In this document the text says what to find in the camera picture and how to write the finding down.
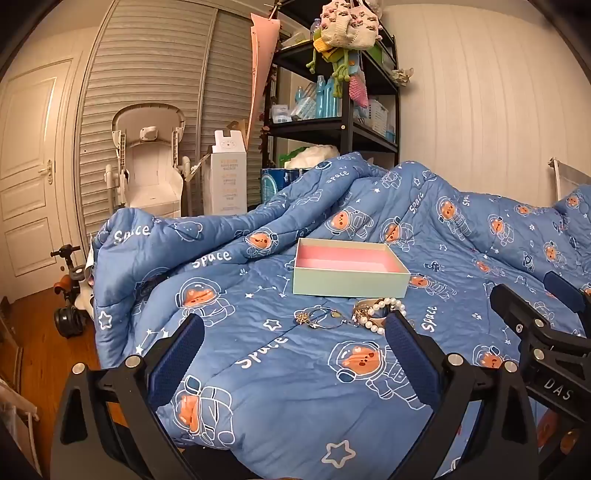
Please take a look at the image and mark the white pearl bracelet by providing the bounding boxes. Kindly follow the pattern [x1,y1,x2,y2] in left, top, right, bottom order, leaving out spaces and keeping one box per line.
[364,296,408,336]

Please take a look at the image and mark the beige strap wristwatch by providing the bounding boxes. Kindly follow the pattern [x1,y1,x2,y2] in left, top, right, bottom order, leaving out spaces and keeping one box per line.
[352,299,389,325]

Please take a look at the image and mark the white panelled door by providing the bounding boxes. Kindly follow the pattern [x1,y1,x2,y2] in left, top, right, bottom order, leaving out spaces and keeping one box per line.
[0,58,86,305]

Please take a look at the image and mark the white baby high chair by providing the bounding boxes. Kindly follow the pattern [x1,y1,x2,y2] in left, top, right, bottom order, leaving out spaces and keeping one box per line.
[104,104,195,219]

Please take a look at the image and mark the cream knitted bag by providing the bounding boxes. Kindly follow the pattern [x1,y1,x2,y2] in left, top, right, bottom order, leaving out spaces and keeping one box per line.
[318,0,385,49]

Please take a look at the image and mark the grey louvered wardrobe doors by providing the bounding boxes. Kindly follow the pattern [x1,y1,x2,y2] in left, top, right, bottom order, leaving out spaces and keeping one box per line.
[76,0,278,232]

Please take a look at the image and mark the mint box with pink lining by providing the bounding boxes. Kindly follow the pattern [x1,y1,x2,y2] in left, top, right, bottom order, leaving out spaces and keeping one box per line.
[292,237,411,298]

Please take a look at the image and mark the tall white carton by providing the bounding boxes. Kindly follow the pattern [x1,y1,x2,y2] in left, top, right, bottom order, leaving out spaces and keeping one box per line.
[203,129,250,216]

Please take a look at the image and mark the black metal shelf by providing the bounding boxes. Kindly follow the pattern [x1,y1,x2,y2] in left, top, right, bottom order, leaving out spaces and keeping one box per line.
[262,0,402,169]

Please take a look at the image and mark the pink knitted pouch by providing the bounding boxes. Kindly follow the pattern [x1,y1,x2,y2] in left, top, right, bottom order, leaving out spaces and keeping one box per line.
[348,74,370,109]

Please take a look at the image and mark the green knitted frog toy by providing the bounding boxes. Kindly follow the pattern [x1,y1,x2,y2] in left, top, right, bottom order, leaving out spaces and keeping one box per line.
[306,36,357,99]

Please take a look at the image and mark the white rack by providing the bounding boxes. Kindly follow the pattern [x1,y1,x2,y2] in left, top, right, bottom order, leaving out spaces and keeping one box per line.
[0,376,43,467]

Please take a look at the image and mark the orange and white kids scooter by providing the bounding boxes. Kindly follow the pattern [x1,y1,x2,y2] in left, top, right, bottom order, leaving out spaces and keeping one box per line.
[50,244,99,340]

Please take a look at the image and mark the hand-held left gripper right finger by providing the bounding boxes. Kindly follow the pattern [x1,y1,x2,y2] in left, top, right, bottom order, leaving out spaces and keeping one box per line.
[385,310,541,480]

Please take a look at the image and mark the white storage basket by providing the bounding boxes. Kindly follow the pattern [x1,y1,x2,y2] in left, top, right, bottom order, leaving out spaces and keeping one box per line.
[353,96,398,141]

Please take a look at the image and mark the blue plastic bottles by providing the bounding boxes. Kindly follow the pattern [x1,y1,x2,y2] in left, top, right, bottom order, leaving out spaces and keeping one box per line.
[294,75,345,120]

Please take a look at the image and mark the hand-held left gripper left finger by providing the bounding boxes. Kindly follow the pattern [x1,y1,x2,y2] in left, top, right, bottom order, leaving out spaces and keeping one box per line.
[50,314,206,480]

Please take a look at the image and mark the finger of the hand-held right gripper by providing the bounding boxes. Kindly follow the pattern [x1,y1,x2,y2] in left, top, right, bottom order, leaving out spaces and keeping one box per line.
[490,284,561,344]
[544,271,591,319]

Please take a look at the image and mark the blue astronaut bear blanket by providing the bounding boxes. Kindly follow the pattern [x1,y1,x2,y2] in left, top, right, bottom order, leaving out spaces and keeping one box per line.
[90,152,591,478]

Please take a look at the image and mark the blue tissue pack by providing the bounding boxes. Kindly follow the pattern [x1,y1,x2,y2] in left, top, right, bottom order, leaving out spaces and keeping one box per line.
[261,167,306,205]

